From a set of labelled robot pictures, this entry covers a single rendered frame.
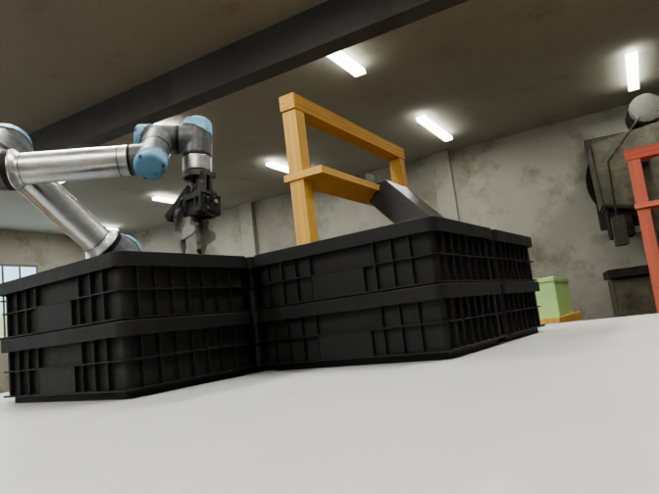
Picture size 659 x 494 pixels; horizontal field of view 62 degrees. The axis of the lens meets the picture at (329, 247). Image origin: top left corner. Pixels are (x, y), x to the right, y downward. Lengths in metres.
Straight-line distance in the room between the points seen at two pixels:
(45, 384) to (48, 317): 0.12
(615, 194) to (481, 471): 7.47
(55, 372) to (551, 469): 0.91
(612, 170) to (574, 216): 1.44
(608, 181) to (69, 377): 7.20
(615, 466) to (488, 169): 9.09
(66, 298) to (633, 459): 0.92
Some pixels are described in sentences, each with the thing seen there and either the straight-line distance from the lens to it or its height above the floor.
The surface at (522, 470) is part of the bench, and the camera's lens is 0.29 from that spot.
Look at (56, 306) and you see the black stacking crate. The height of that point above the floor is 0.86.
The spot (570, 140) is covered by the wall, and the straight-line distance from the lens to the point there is 9.21.
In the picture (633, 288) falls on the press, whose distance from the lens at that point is 7.64.
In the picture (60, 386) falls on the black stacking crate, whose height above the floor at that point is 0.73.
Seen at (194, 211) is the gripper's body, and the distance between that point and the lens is 1.40.
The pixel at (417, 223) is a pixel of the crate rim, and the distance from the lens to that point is 0.91.
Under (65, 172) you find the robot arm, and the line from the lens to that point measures 1.43.
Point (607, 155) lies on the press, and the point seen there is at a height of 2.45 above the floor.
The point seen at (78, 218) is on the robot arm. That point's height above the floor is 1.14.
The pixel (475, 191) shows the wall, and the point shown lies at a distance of 9.33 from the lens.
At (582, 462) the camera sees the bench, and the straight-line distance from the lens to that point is 0.30.
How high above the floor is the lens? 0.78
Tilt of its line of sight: 8 degrees up
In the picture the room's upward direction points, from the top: 7 degrees counter-clockwise
